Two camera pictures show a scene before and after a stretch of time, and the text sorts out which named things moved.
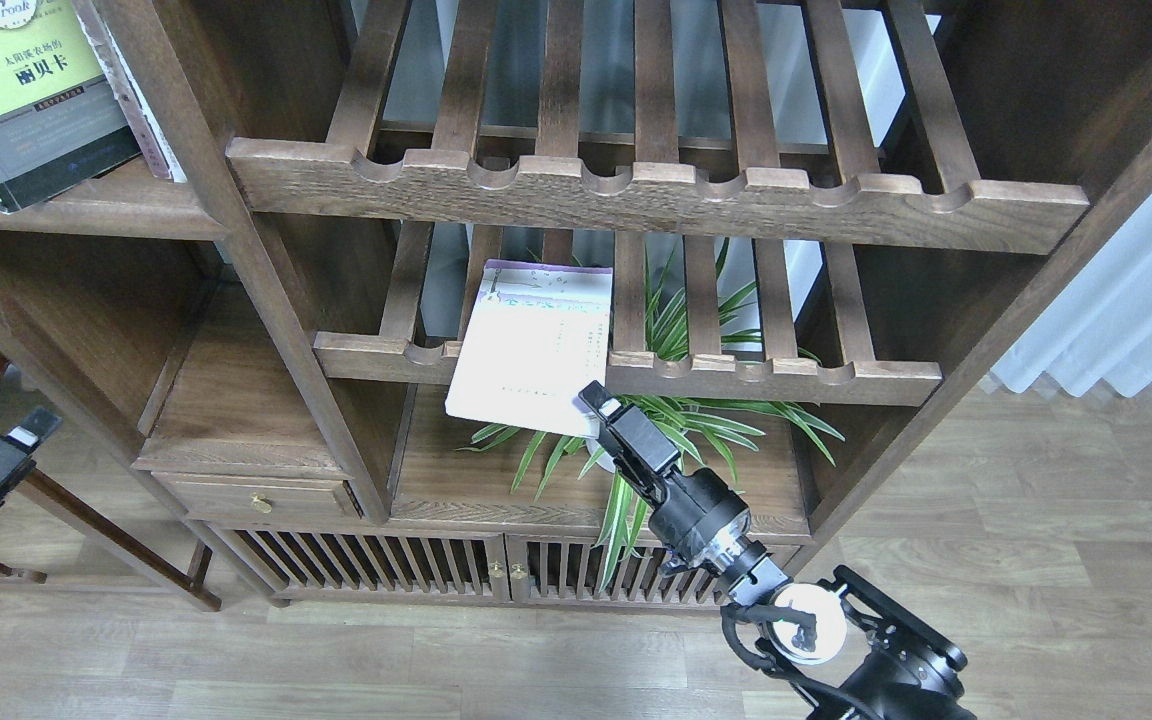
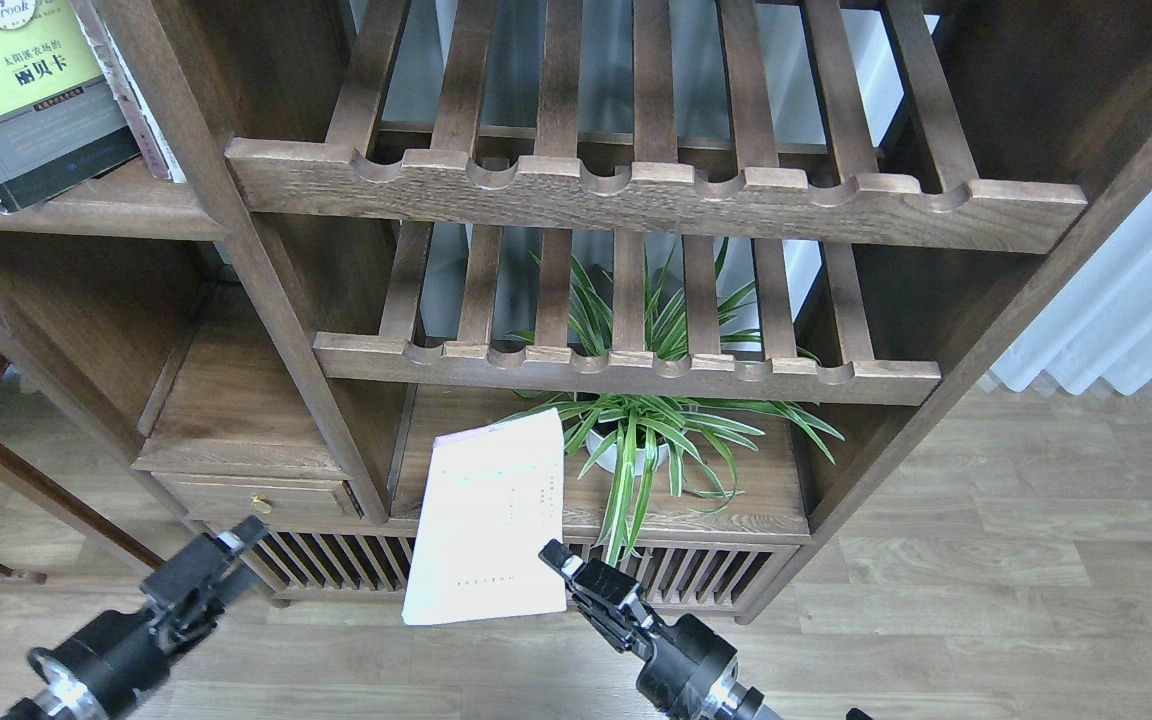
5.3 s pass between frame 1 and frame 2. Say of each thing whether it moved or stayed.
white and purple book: moved
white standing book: stayed
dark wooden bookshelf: stayed
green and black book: stayed
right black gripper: moved
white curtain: stayed
